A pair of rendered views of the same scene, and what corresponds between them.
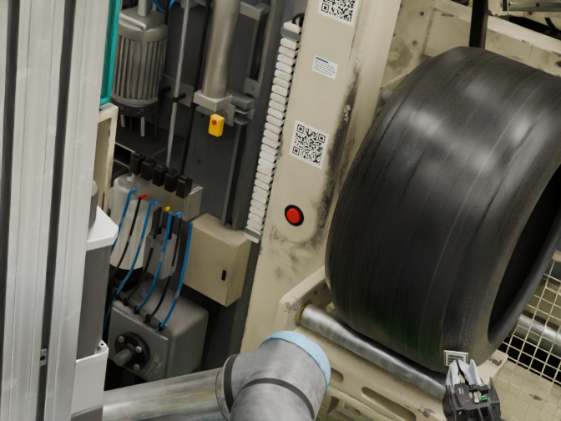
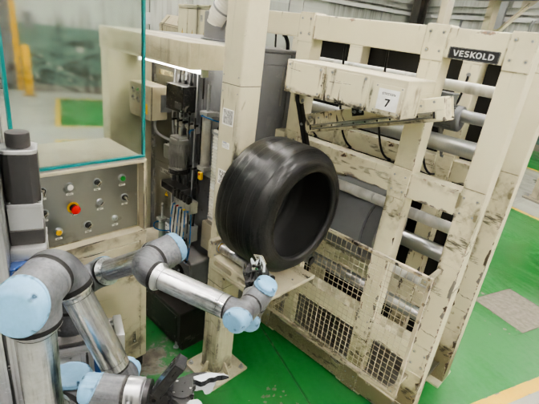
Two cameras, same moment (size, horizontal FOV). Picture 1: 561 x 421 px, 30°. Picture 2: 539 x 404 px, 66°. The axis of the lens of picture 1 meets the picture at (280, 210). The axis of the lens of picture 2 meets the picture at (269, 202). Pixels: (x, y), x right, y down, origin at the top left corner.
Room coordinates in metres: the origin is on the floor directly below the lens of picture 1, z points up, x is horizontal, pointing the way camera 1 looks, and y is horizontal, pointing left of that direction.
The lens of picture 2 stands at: (0.04, -0.71, 1.90)
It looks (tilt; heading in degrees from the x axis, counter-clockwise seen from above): 23 degrees down; 14
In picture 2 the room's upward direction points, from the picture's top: 7 degrees clockwise
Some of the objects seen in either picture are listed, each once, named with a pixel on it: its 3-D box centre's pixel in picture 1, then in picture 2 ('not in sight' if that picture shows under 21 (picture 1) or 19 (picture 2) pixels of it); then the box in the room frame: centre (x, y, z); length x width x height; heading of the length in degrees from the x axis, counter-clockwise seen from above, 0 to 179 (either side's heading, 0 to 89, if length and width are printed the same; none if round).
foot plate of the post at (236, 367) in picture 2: not in sight; (216, 363); (1.84, -0.06, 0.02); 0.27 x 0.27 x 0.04; 63
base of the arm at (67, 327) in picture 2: not in sight; (70, 313); (1.12, 0.31, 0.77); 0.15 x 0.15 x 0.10
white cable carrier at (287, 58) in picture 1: (279, 135); (216, 176); (1.85, 0.03, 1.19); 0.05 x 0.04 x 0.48; 153
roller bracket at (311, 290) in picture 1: (332, 281); (241, 238); (1.82, -0.14, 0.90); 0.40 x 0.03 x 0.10; 153
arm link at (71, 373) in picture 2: not in sight; (70, 389); (0.75, -0.02, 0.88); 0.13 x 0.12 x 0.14; 16
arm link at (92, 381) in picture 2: not in sight; (104, 390); (0.67, -0.20, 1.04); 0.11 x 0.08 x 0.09; 106
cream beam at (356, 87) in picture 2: not in sight; (354, 86); (1.94, -0.54, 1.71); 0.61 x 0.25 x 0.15; 63
